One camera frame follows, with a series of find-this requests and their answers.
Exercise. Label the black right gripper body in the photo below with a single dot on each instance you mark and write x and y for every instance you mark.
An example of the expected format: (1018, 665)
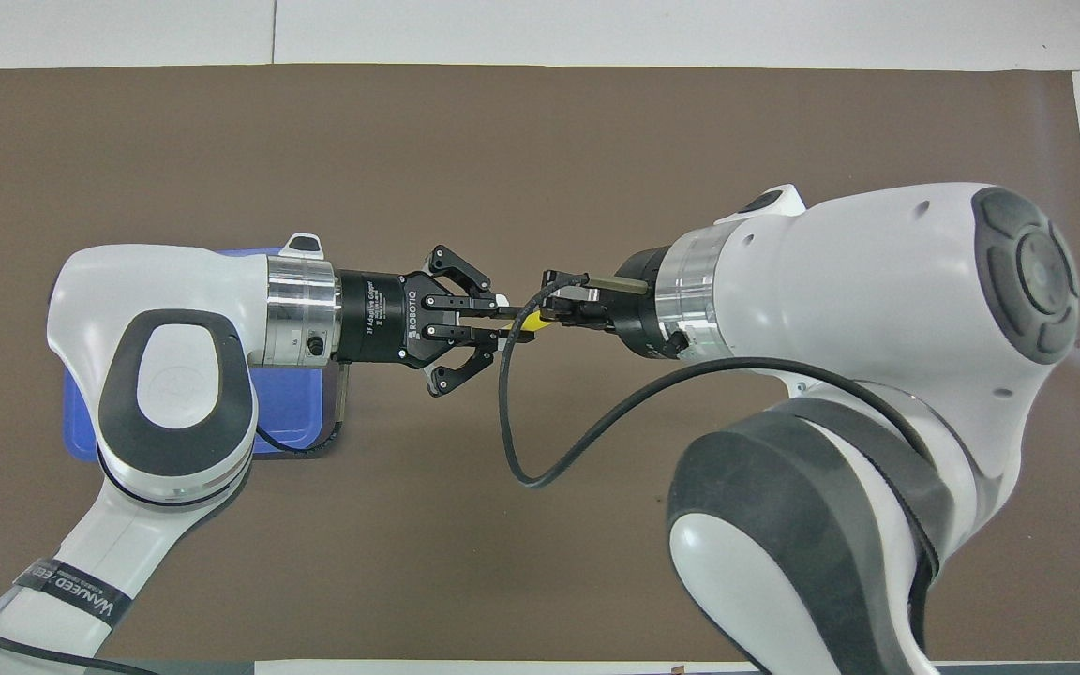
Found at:
(638, 314)

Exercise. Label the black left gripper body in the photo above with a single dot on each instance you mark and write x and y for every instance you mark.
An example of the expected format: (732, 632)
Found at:
(381, 319)

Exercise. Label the yellow marker pen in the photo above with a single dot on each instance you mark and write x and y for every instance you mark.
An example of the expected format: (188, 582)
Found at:
(535, 322)

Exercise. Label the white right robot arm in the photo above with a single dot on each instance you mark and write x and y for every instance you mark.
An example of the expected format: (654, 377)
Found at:
(877, 281)

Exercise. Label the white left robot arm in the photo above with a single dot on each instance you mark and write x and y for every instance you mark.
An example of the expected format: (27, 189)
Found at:
(174, 281)

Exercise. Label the blue plastic tray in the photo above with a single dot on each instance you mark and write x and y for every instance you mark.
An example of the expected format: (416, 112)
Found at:
(292, 408)

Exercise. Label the brown table mat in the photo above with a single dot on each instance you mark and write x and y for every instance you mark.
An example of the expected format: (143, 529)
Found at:
(540, 141)

